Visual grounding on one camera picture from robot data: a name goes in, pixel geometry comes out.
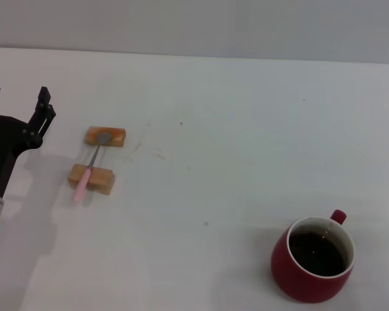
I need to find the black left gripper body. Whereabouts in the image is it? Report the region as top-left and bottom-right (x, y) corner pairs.
(0, 115), (44, 198)

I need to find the pink handled metal spoon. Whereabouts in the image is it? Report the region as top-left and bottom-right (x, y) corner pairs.
(73, 132), (113, 203)

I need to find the red cup with coffee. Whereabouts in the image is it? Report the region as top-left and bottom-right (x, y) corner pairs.
(270, 209), (357, 304)

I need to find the orange stained wooden block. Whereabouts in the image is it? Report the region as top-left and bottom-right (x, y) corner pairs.
(84, 126), (126, 148)

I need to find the plain light wooden block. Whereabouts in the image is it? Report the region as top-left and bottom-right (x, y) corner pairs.
(67, 163), (115, 196)

